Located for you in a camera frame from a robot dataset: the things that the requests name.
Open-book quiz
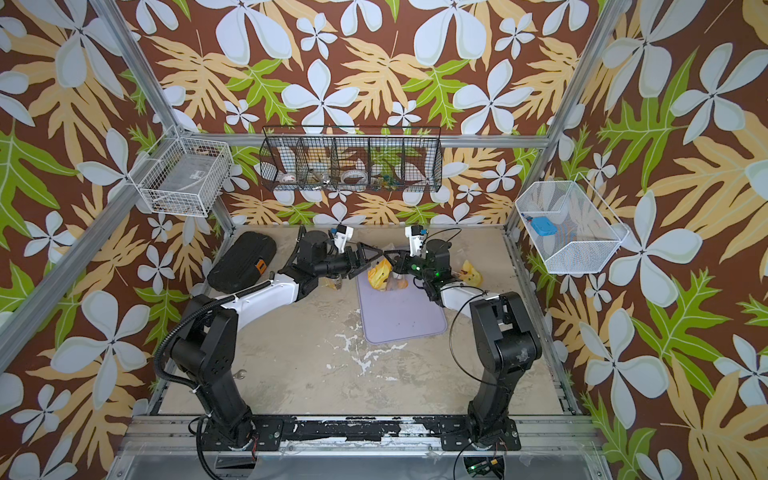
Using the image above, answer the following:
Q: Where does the ziploc bag with yellow cookies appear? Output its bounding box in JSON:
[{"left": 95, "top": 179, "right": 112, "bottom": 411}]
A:
[{"left": 367, "top": 257, "right": 409, "bottom": 292}]

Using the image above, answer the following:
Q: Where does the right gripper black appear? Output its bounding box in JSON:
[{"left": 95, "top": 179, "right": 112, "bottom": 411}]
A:
[{"left": 384, "top": 250, "right": 437, "bottom": 285}]

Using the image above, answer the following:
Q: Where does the ziploc bag with brown items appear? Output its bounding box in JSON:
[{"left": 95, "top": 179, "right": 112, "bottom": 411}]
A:
[{"left": 320, "top": 276, "right": 344, "bottom": 291}]

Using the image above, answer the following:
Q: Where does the lavender plastic tray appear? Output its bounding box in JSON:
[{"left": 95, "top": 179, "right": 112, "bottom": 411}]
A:
[{"left": 357, "top": 273, "right": 447, "bottom": 345}]

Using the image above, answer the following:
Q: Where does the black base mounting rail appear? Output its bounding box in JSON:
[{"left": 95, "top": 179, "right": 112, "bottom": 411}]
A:
[{"left": 200, "top": 413, "right": 522, "bottom": 452}]

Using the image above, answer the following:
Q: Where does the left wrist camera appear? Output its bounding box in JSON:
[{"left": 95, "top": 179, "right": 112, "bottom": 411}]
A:
[{"left": 330, "top": 224, "right": 354, "bottom": 253}]

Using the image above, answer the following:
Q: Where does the blue object in basket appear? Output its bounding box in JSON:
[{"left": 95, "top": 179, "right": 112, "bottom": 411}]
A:
[{"left": 528, "top": 217, "right": 557, "bottom": 237}]

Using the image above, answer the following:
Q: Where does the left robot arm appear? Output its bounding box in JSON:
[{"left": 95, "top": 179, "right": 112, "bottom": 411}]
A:
[{"left": 153, "top": 225, "right": 384, "bottom": 448}]

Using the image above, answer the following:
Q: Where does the white wire basket left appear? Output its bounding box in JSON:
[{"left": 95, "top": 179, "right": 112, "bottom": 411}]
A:
[{"left": 131, "top": 127, "right": 234, "bottom": 218}]

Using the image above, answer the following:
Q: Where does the black hard case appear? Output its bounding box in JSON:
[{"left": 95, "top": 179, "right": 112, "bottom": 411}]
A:
[{"left": 207, "top": 231, "right": 277, "bottom": 294}]

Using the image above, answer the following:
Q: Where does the ziploc bag right with yellow toy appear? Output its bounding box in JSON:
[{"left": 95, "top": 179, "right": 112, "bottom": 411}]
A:
[{"left": 453, "top": 260, "right": 483, "bottom": 287}]

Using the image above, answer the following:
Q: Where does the black wire basket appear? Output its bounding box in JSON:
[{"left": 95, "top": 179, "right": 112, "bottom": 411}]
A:
[{"left": 256, "top": 125, "right": 444, "bottom": 192}]

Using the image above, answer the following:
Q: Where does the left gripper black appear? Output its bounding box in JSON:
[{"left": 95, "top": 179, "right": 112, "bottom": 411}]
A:
[{"left": 313, "top": 243, "right": 382, "bottom": 280}]

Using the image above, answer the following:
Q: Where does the white mesh basket right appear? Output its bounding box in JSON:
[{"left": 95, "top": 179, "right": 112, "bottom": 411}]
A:
[{"left": 515, "top": 176, "right": 630, "bottom": 276}]

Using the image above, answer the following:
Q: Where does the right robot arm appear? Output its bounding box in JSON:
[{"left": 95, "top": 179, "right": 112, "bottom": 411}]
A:
[{"left": 384, "top": 239, "right": 542, "bottom": 451}]

